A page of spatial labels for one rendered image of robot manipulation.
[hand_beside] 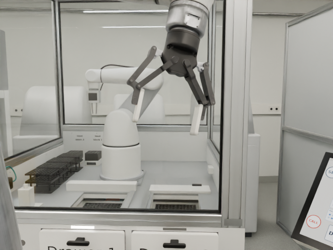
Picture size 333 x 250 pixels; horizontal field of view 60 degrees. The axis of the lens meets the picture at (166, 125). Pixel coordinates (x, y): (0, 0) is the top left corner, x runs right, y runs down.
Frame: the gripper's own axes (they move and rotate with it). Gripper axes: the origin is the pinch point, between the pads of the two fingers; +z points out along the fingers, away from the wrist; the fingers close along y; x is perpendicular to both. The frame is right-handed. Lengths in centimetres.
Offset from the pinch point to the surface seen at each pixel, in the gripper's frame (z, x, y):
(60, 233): 40, 44, -16
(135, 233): 35, 36, 8
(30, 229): 42, 50, -25
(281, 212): 45, 190, 196
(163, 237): 34, 33, 17
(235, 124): -6.8, 21.5, 29.1
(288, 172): 4, 175, 184
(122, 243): 39, 38, 4
